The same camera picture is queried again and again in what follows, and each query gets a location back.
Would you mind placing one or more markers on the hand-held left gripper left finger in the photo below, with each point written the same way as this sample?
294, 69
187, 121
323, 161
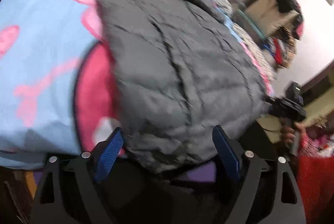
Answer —
109, 153

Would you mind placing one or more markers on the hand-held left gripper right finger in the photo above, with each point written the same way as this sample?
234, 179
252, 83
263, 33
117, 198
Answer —
227, 150

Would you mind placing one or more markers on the grey puffer jacket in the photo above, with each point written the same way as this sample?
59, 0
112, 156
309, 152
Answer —
169, 70

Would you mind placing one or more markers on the person's right hand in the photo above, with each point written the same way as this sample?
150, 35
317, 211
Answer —
287, 134

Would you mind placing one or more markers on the purple cloth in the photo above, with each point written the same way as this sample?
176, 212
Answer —
201, 174

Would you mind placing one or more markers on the white polka dot cloth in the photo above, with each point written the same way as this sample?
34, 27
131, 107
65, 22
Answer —
253, 49

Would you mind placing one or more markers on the red patterned cloth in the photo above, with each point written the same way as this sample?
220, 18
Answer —
315, 179

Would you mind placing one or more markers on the glass shelf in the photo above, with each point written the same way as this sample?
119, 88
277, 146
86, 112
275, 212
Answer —
250, 23

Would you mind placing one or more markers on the beige box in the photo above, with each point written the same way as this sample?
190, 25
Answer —
268, 9

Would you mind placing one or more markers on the blue cartoon pig blanket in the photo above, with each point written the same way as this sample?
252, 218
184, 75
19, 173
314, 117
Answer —
39, 56

